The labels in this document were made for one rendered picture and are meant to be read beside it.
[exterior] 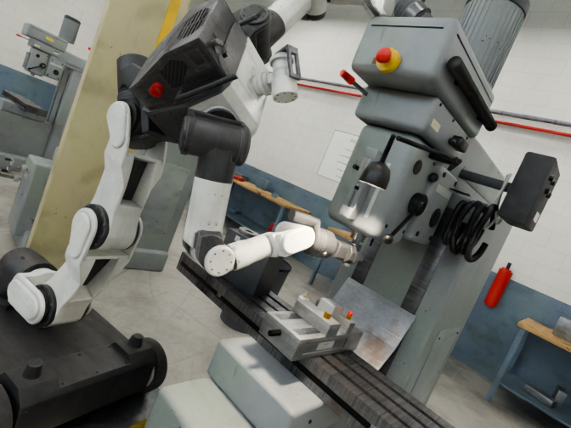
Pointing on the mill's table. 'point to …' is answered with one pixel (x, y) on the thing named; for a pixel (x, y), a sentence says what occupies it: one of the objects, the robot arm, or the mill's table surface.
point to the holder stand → (251, 281)
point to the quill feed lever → (418, 202)
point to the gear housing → (410, 116)
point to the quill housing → (404, 190)
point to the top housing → (423, 62)
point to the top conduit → (471, 92)
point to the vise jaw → (308, 311)
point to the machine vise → (308, 336)
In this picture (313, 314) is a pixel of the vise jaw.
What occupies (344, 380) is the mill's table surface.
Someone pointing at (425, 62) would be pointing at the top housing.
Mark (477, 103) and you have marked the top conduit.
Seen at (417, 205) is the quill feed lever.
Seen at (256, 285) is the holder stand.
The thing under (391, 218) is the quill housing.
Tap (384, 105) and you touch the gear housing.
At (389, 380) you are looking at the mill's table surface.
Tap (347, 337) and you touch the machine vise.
